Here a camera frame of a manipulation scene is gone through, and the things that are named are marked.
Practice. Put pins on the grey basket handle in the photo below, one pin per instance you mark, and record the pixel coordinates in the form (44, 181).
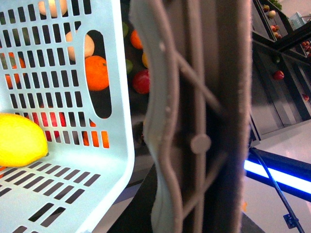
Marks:
(197, 122)

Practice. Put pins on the light teal shopping basket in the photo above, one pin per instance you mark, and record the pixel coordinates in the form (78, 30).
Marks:
(66, 72)

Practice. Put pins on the yellow lemon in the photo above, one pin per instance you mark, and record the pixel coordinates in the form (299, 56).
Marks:
(21, 141)

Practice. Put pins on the red apple centre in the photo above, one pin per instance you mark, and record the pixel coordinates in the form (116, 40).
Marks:
(141, 82)

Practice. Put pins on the large orange front centre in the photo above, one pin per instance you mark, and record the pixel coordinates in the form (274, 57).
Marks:
(96, 138)

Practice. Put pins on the green avocado centre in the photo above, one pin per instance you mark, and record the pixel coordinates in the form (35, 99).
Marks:
(129, 66)

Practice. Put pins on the yellow orange apple front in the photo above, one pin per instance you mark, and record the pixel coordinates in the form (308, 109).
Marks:
(144, 59)

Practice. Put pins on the knobbed orange centre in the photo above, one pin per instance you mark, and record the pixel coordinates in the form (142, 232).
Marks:
(96, 73)

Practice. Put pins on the small orange back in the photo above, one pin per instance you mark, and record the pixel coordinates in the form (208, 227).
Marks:
(135, 40)

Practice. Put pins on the green lime back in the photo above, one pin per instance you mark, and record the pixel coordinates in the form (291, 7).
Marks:
(125, 29)

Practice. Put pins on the red pomegranate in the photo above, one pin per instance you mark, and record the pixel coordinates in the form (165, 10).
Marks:
(60, 121)

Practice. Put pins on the white pear lying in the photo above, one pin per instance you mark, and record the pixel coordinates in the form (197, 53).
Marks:
(52, 6)

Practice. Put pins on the orange persimmon green leaf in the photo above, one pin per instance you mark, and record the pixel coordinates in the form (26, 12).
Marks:
(10, 63)

